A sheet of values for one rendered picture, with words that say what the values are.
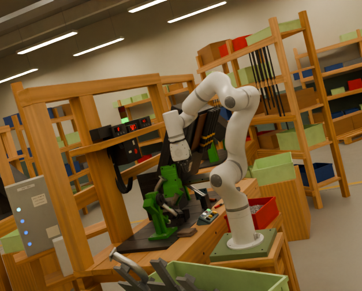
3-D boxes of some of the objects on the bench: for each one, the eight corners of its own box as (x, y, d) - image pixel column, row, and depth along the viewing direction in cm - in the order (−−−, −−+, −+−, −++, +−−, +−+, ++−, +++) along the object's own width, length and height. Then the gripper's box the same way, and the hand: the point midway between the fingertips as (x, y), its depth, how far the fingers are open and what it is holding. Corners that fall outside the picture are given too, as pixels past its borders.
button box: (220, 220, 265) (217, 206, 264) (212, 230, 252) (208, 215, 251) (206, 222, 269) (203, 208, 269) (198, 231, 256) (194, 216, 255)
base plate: (233, 189, 330) (232, 187, 330) (171, 249, 233) (170, 245, 233) (186, 197, 349) (186, 194, 349) (111, 254, 252) (109, 251, 252)
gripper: (192, 134, 224) (201, 167, 225) (168, 140, 230) (177, 172, 232) (186, 137, 217) (196, 171, 219) (161, 143, 224) (171, 176, 226)
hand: (185, 168), depth 225 cm, fingers closed
